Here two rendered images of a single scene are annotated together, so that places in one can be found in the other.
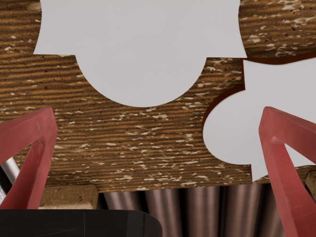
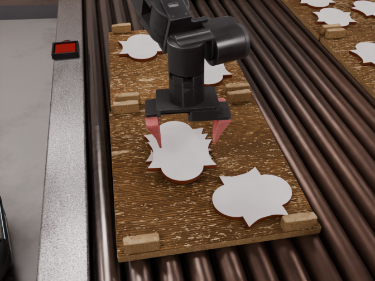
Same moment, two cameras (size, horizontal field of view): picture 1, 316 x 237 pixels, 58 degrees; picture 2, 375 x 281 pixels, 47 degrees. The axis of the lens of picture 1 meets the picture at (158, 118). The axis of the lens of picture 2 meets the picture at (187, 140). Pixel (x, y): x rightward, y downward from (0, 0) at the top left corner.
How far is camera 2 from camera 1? 0.78 m
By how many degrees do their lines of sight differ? 87
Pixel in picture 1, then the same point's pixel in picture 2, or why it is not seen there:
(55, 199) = (136, 237)
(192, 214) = not seen: outside the picture
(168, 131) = (197, 209)
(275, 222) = not seen: outside the picture
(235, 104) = (222, 189)
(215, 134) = (219, 202)
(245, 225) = not seen: outside the picture
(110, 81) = (172, 173)
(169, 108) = (196, 199)
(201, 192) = (229, 261)
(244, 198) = (260, 264)
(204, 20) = (200, 157)
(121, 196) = (173, 269)
